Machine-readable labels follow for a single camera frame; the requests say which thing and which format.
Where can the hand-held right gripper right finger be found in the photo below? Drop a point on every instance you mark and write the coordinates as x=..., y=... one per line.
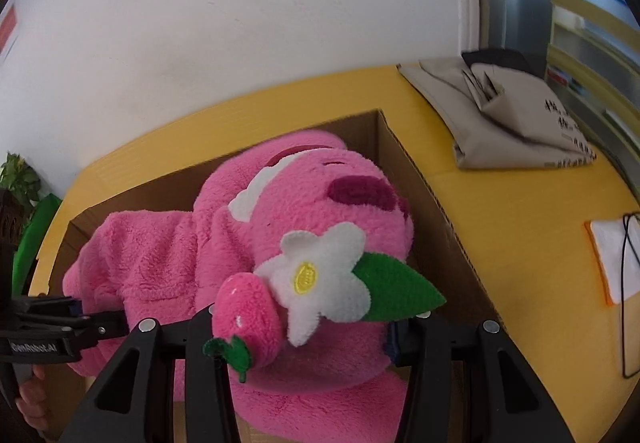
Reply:
x=396, y=345

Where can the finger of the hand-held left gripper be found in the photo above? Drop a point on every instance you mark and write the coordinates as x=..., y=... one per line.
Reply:
x=102, y=325
x=50, y=305

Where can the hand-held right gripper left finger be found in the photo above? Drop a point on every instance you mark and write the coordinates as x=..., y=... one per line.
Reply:
x=200, y=338

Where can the pink plush bear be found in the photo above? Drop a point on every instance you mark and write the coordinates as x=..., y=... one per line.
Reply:
x=175, y=263

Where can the cardboard box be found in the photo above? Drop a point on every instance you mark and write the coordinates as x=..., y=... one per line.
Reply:
x=435, y=223

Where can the person's left hand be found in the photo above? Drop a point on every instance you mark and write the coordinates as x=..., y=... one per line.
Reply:
x=32, y=398

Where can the green potted plant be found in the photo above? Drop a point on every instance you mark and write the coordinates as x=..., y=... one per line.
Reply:
x=20, y=178

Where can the folded beige tote bag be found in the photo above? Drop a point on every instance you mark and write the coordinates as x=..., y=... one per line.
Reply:
x=450, y=113
x=515, y=98

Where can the black bag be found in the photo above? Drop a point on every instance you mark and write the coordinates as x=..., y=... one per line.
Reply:
x=495, y=57

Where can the yellow shelf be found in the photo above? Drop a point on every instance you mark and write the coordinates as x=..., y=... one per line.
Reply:
x=560, y=28

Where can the red wall sign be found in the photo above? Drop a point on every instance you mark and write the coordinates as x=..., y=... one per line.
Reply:
x=7, y=30

